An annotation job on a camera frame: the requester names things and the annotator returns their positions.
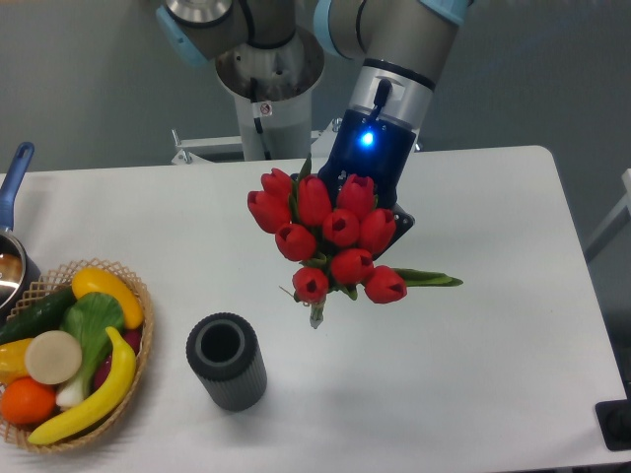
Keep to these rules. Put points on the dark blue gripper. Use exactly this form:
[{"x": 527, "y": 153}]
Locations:
[{"x": 377, "y": 149}]

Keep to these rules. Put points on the red tulip bouquet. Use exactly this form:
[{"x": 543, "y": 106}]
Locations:
[{"x": 335, "y": 240}]

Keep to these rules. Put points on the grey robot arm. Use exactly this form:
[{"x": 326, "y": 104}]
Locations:
[{"x": 403, "y": 46}]

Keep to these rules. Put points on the dark grey ribbed vase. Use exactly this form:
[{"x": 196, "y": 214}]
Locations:
[{"x": 224, "y": 353}]

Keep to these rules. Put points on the black device at table edge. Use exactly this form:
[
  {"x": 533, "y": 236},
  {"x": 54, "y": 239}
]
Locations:
[{"x": 614, "y": 421}]

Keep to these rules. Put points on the yellow banana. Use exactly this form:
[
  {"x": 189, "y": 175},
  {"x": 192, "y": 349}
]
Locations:
[{"x": 97, "y": 405}]

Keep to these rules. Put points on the green bok choy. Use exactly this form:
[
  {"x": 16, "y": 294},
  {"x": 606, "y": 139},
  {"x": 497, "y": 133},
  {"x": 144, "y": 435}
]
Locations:
[{"x": 86, "y": 321}]

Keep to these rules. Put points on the woven wicker basket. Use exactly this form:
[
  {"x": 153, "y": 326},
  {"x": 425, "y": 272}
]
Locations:
[{"x": 55, "y": 280}]

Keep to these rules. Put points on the green cucumber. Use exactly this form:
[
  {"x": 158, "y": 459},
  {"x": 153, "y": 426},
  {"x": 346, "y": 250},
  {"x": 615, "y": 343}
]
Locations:
[{"x": 43, "y": 315}]

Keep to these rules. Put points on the beige round slice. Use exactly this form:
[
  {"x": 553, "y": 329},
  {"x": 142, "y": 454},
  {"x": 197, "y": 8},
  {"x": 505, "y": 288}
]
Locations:
[{"x": 53, "y": 357}]

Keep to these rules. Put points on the yellow bell pepper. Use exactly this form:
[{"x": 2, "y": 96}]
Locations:
[{"x": 12, "y": 360}]

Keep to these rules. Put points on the orange fruit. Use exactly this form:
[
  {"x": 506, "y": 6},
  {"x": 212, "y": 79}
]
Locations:
[{"x": 27, "y": 402}]

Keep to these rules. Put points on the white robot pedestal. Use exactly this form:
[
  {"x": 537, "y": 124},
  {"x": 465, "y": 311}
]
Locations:
[{"x": 271, "y": 78}]

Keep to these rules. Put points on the white frame at right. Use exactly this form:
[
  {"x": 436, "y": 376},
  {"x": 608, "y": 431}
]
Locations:
[{"x": 611, "y": 225}]

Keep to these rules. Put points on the blue handled saucepan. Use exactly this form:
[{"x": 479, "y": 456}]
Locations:
[{"x": 18, "y": 270}]

